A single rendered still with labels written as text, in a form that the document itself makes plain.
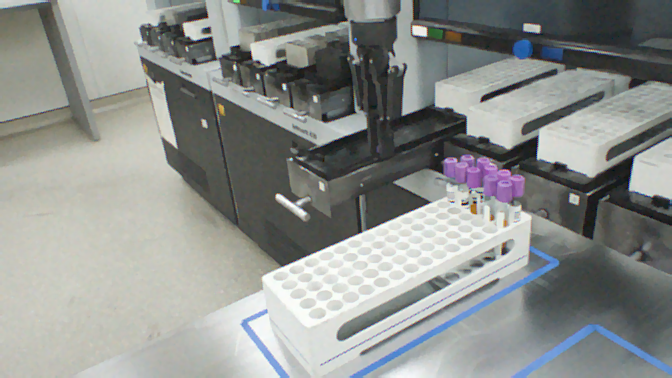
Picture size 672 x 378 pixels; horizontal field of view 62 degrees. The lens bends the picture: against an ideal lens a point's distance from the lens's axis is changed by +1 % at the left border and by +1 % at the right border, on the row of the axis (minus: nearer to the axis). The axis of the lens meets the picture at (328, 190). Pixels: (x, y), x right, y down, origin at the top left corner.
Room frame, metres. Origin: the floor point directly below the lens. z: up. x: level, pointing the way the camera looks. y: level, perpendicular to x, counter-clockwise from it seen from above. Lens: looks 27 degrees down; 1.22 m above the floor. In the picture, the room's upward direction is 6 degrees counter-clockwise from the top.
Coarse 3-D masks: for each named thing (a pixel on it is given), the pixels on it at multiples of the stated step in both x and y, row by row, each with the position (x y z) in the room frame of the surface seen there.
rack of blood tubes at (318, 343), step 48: (384, 240) 0.51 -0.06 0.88; (432, 240) 0.50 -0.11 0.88; (480, 240) 0.49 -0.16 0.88; (528, 240) 0.52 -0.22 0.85; (288, 288) 0.46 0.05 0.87; (336, 288) 0.44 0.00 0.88; (384, 288) 0.43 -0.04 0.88; (432, 288) 0.49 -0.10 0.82; (288, 336) 0.42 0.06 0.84; (336, 336) 0.43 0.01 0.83; (384, 336) 0.42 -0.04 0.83
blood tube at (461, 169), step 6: (456, 168) 0.57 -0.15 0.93; (462, 168) 0.56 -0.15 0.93; (468, 168) 0.56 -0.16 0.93; (456, 174) 0.57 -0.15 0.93; (462, 174) 0.56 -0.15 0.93; (456, 180) 0.57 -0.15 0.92; (462, 180) 0.56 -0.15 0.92; (462, 186) 0.56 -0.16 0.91; (462, 192) 0.56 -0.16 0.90; (468, 192) 0.57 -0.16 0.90; (462, 198) 0.56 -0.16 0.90; (468, 198) 0.56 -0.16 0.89; (462, 204) 0.56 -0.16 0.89; (468, 204) 0.56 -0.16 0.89
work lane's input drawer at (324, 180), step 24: (408, 120) 1.07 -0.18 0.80; (432, 120) 1.05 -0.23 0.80; (456, 120) 1.02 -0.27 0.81; (336, 144) 0.97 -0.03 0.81; (360, 144) 0.97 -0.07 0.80; (408, 144) 0.93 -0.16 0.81; (432, 144) 0.94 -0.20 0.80; (288, 168) 0.93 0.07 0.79; (312, 168) 0.87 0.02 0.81; (336, 168) 0.85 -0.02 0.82; (360, 168) 0.86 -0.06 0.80; (384, 168) 0.88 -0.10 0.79; (408, 168) 0.91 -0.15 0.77; (312, 192) 0.87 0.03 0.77; (336, 192) 0.83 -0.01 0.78; (360, 192) 0.85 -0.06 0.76
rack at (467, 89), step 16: (496, 64) 1.19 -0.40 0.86; (512, 64) 1.17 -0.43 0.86; (528, 64) 1.16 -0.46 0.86; (544, 64) 1.15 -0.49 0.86; (448, 80) 1.11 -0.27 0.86; (464, 80) 1.11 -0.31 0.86; (480, 80) 1.09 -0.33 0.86; (496, 80) 1.08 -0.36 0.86; (512, 80) 1.08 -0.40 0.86; (528, 80) 1.17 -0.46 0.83; (448, 96) 1.06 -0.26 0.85; (464, 96) 1.03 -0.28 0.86; (480, 96) 1.03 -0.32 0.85; (496, 96) 1.14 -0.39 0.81; (464, 112) 1.03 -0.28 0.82
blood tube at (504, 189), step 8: (504, 184) 0.52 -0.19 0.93; (504, 192) 0.51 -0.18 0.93; (504, 200) 0.51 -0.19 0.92; (504, 208) 0.51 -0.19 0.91; (496, 216) 0.52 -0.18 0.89; (504, 216) 0.51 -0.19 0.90; (496, 224) 0.52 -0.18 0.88; (504, 224) 0.51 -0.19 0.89; (496, 248) 0.52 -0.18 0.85; (504, 248) 0.51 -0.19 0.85
